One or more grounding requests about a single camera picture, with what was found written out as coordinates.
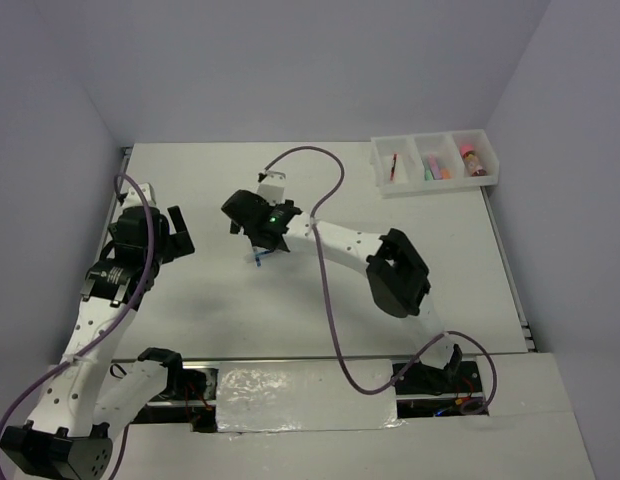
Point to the pink-capped clear tube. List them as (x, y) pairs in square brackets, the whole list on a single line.
[(474, 166)]

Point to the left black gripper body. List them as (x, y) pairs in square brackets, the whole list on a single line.
[(162, 250)]

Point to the red pen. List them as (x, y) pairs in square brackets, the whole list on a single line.
[(393, 167)]

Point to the clear three-compartment organizer tray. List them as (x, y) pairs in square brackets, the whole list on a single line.
[(407, 165)]

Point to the aluminium rail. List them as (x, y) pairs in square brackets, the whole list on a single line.
[(214, 361)]

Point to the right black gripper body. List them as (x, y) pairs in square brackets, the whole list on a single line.
[(252, 234)]

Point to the purple highlighter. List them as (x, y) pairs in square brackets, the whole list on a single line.
[(434, 167)]

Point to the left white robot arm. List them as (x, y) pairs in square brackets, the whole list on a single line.
[(71, 432)]

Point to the orange highlighter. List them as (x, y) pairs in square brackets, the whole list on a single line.
[(444, 173)]

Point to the silver foil sheet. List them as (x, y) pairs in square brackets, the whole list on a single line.
[(297, 396)]

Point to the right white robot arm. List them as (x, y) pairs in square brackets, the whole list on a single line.
[(397, 276)]

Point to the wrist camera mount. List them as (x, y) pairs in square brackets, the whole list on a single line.
[(135, 196), (271, 186)]

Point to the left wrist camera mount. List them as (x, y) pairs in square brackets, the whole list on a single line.
[(135, 196)]

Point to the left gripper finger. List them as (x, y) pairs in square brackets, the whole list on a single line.
[(180, 245), (177, 219)]

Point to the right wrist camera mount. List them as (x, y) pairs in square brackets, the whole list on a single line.
[(271, 186)]

